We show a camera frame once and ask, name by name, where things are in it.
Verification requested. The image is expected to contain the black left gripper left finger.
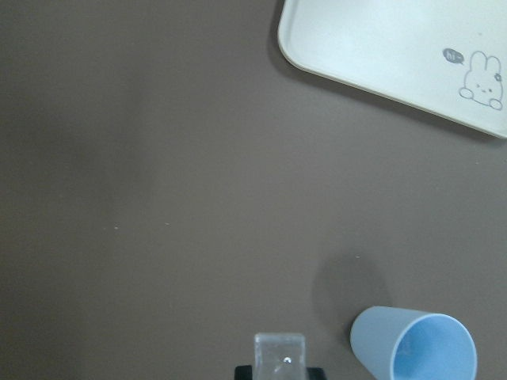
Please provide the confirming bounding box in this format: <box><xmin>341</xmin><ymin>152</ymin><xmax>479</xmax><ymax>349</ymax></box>
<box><xmin>234</xmin><ymin>365</ymin><xmax>253</xmax><ymax>380</ymax></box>

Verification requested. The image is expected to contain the cream rabbit tray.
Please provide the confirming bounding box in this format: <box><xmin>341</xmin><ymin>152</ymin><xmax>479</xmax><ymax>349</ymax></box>
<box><xmin>278</xmin><ymin>1</ymin><xmax>506</xmax><ymax>138</ymax></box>

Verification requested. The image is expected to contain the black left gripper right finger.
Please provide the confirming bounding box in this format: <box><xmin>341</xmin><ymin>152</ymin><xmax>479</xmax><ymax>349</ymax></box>
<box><xmin>307</xmin><ymin>367</ymin><xmax>325</xmax><ymax>380</ymax></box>

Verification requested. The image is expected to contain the light blue plastic cup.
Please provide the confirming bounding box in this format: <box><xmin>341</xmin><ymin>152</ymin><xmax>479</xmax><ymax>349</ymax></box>
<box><xmin>349</xmin><ymin>306</ymin><xmax>478</xmax><ymax>379</ymax></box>

